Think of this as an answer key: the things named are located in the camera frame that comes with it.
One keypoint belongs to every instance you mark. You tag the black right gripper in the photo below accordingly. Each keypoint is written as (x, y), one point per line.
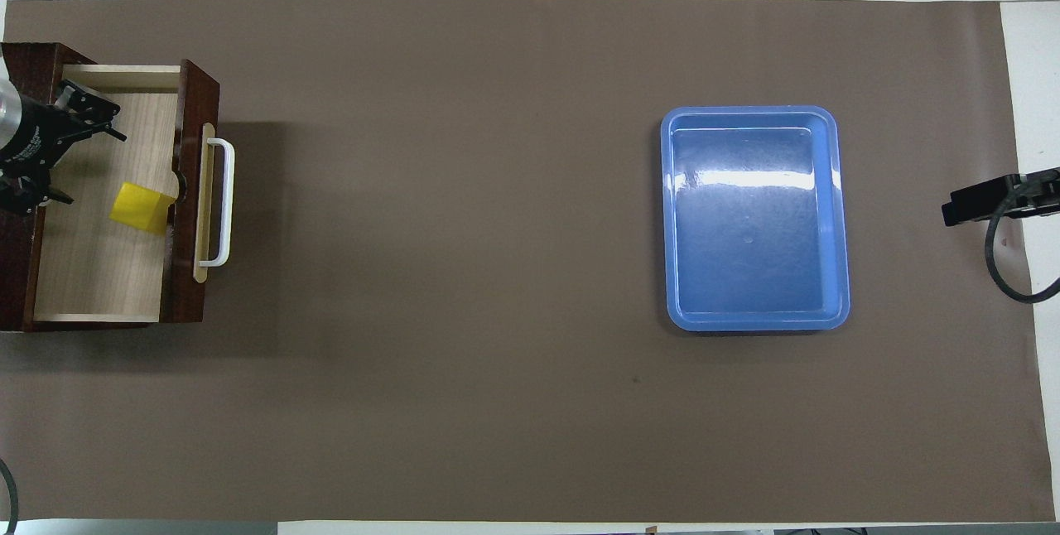
(1035, 194)

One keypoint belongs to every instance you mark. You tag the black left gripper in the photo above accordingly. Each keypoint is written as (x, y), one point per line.
(31, 146)

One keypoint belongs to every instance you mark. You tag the yellow cube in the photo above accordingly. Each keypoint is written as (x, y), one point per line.
(141, 208)

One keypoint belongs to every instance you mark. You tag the wooden drawer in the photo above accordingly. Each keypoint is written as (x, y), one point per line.
(99, 270)

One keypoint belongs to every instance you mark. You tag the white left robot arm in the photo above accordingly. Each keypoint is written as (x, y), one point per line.
(7, 113)

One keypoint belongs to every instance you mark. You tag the dark wooden drawer cabinet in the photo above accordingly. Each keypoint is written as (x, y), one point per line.
(21, 270)

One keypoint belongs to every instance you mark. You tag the blue plastic tray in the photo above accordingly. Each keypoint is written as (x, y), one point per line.
(754, 237)

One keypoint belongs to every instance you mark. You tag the brown table mat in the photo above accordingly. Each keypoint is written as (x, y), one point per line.
(497, 270)

